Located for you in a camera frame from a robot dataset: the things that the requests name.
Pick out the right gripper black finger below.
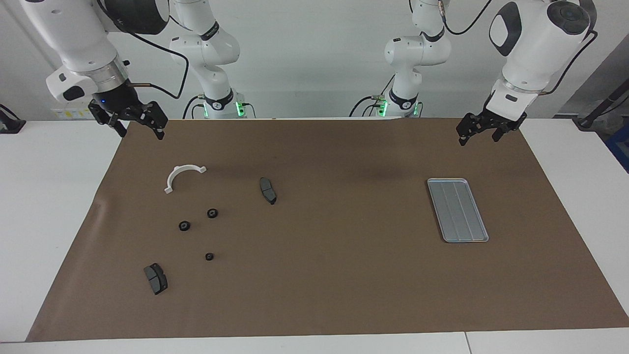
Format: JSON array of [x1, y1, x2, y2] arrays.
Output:
[[129, 102, 169, 141], [88, 101, 127, 137]]

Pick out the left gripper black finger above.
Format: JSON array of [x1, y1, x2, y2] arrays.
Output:
[[491, 127, 521, 142], [456, 114, 486, 147]]

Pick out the silver metal tray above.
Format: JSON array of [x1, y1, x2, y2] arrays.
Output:
[[427, 178, 489, 243]]

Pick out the black stand pole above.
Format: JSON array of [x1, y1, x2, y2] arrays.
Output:
[[572, 79, 629, 132]]

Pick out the blue crate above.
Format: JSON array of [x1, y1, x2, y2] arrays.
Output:
[[605, 124, 629, 174]]

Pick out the narrow dark grey brake pad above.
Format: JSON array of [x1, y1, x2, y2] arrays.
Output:
[[259, 177, 278, 206]]

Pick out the wide dark grey brake pad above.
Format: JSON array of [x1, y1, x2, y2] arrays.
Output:
[[143, 263, 169, 295]]

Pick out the brown table mat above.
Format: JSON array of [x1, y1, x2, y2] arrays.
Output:
[[26, 117, 629, 342]]

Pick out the black right base cable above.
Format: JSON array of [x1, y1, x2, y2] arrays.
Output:
[[183, 95, 204, 119]]

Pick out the black base cable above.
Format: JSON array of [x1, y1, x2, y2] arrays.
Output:
[[349, 96, 381, 118], [183, 95, 204, 119]]

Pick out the white yellow wall socket box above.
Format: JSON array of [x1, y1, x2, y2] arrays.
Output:
[[53, 104, 94, 119]]

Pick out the white curved plastic bracket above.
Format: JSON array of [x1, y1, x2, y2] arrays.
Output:
[[164, 165, 207, 194]]

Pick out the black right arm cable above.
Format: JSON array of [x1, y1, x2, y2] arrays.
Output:
[[97, 0, 190, 100]]

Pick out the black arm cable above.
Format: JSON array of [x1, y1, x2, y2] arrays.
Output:
[[97, 0, 190, 100], [437, 0, 599, 95]]

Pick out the black clamp mount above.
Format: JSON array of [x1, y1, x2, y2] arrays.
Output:
[[0, 104, 26, 134]]

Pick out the black left base cable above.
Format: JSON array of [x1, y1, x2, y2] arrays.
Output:
[[349, 96, 381, 118]]

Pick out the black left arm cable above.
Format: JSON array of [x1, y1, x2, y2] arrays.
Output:
[[437, 0, 599, 95]]

